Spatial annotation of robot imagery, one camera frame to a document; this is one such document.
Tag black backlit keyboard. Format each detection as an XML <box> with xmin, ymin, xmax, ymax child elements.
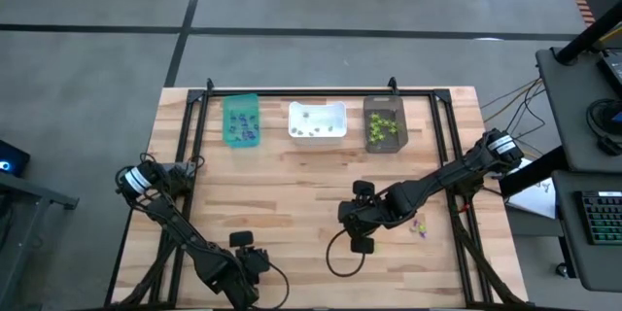
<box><xmin>575</xmin><ymin>190</ymin><xmax>622</xmax><ymax>247</ymax></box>

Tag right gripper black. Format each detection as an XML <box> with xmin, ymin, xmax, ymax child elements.
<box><xmin>337</xmin><ymin>179</ymin><xmax>391</xmax><ymax>255</ymax></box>

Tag black desk leg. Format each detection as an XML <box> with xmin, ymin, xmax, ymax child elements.
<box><xmin>499</xmin><ymin>147</ymin><xmax>568</xmax><ymax>199</ymax></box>

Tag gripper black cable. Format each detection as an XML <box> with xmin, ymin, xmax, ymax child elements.
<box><xmin>261</xmin><ymin>260</ymin><xmax>292</xmax><ymax>310</ymax></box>
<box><xmin>324</xmin><ymin>226</ymin><xmax>368</xmax><ymax>279</ymax></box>

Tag black box with blue light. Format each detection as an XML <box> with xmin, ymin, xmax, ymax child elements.
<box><xmin>0</xmin><ymin>139</ymin><xmax>31</xmax><ymax>179</ymax></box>

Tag white paper sheet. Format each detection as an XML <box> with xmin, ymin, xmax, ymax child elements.
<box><xmin>504</xmin><ymin>157</ymin><xmax>557</xmax><ymax>220</ymax></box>

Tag black pole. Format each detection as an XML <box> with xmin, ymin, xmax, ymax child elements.
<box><xmin>555</xmin><ymin>0</ymin><xmax>622</xmax><ymax>66</ymax></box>

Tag teal plastic bin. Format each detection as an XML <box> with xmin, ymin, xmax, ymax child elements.
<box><xmin>222</xmin><ymin>92</ymin><xmax>262</xmax><ymax>150</ymax></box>

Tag orange cable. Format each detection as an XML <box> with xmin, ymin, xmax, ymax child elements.
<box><xmin>480</xmin><ymin>77</ymin><xmax>544</xmax><ymax>125</ymax></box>

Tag white plastic bin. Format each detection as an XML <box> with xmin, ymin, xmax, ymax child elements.
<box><xmin>287</xmin><ymin>100</ymin><xmax>349</xmax><ymax>147</ymax></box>

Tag grey translucent plastic bin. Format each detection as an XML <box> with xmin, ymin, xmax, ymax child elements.
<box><xmin>363</xmin><ymin>94</ymin><xmax>410</xmax><ymax>155</ymax></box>

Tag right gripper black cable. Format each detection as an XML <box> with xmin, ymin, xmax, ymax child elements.
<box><xmin>324</xmin><ymin>226</ymin><xmax>368</xmax><ymax>279</ymax></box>

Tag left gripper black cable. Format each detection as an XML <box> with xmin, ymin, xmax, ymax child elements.
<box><xmin>261</xmin><ymin>260</ymin><xmax>292</xmax><ymax>310</ymax></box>

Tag grey desk shelf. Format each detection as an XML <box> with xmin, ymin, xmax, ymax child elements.
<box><xmin>551</xmin><ymin>169</ymin><xmax>622</xmax><ymax>294</ymax></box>

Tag black aluminium table frame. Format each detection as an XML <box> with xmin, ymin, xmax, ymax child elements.
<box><xmin>104</xmin><ymin>77</ymin><xmax>531</xmax><ymax>311</ymax></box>

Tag grey desk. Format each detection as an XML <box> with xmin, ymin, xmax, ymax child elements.
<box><xmin>536</xmin><ymin>47</ymin><xmax>622</xmax><ymax>174</ymax></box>

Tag black headphones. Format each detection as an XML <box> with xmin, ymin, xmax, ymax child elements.
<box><xmin>585</xmin><ymin>97</ymin><xmax>622</xmax><ymax>157</ymax></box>

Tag black flat device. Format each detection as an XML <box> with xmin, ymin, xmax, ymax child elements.
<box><xmin>596</xmin><ymin>51</ymin><xmax>622</xmax><ymax>99</ymax></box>

